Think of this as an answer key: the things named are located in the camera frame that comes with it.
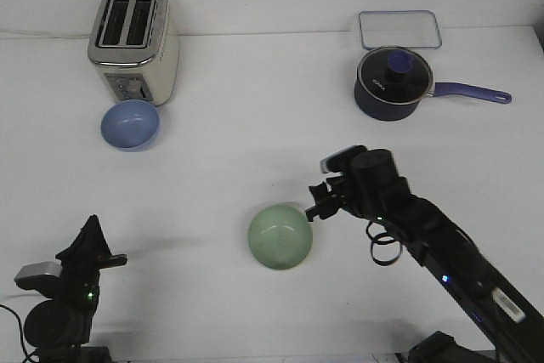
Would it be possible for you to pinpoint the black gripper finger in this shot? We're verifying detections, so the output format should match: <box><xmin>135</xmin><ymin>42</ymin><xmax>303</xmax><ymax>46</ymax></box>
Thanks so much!
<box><xmin>305</xmin><ymin>182</ymin><xmax>343</xmax><ymax>222</ymax></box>
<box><xmin>55</xmin><ymin>214</ymin><xmax>112</xmax><ymax>258</ymax></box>

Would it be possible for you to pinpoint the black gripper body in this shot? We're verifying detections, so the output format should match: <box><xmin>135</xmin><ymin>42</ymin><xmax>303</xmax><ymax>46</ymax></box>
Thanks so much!
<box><xmin>329</xmin><ymin>149</ymin><xmax>408</xmax><ymax>221</ymax></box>
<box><xmin>54</xmin><ymin>253</ymin><xmax>128</xmax><ymax>308</ymax></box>

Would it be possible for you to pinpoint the green bowl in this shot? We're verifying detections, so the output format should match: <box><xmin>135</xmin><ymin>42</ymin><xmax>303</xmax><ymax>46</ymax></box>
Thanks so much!
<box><xmin>246</xmin><ymin>203</ymin><xmax>313</xmax><ymax>270</ymax></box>

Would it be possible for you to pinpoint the blue bowl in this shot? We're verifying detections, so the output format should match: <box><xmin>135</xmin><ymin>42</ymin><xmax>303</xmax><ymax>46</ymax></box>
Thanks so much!
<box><xmin>99</xmin><ymin>99</ymin><xmax>161</xmax><ymax>152</ymax></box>

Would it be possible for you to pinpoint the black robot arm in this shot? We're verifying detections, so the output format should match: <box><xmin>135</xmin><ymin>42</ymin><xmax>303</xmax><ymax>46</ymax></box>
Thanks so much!
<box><xmin>305</xmin><ymin>145</ymin><xmax>543</xmax><ymax>362</ymax></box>
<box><xmin>14</xmin><ymin>214</ymin><xmax>128</xmax><ymax>362</ymax></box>

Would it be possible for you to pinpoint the dark blue saucepan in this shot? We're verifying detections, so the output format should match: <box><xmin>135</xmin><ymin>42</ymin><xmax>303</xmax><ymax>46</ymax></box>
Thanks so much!
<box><xmin>354</xmin><ymin>82</ymin><xmax>512</xmax><ymax>122</ymax></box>

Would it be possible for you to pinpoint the glass pot lid blue knob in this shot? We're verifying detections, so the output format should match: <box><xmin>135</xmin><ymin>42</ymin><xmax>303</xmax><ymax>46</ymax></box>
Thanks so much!
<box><xmin>356</xmin><ymin>46</ymin><xmax>434</xmax><ymax>105</ymax></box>

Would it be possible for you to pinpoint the clear plastic container blue rim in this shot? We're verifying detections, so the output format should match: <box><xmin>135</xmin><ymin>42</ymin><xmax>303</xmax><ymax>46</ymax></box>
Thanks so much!
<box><xmin>358</xmin><ymin>10</ymin><xmax>442</xmax><ymax>50</ymax></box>

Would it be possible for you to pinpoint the cream and steel toaster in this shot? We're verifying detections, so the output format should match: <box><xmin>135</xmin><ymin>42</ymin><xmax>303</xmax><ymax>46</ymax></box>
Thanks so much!
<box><xmin>88</xmin><ymin>0</ymin><xmax>179</xmax><ymax>105</ymax></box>

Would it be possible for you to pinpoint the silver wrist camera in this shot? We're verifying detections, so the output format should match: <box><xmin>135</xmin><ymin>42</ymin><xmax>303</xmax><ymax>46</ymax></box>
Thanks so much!
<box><xmin>14</xmin><ymin>261</ymin><xmax>62</xmax><ymax>291</ymax></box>
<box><xmin>320</xmin><ymin>145</ymin><xmax>367</xmax><ymax>174</ymax></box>

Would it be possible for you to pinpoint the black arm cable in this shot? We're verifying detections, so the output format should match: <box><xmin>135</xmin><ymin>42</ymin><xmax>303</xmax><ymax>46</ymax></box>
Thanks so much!
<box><xmin>0</xmin><ymin>303</ymin><xmax>39</xmax><ymax>363</ymax></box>
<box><xmin>365</xmin><ymin>221</ymin><xmax>404</xmax><ymax>266</ymax></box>

